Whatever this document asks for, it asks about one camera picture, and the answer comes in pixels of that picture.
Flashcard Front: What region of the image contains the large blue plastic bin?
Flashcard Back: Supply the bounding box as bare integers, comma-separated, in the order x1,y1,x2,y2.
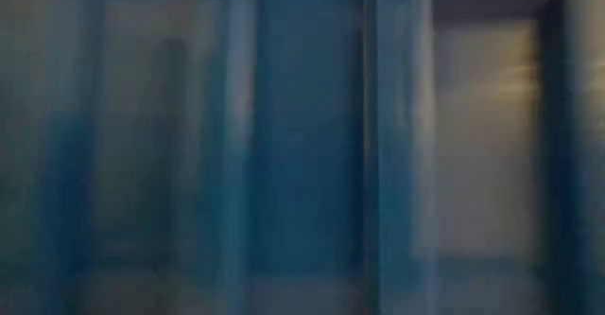
0,0,605,315

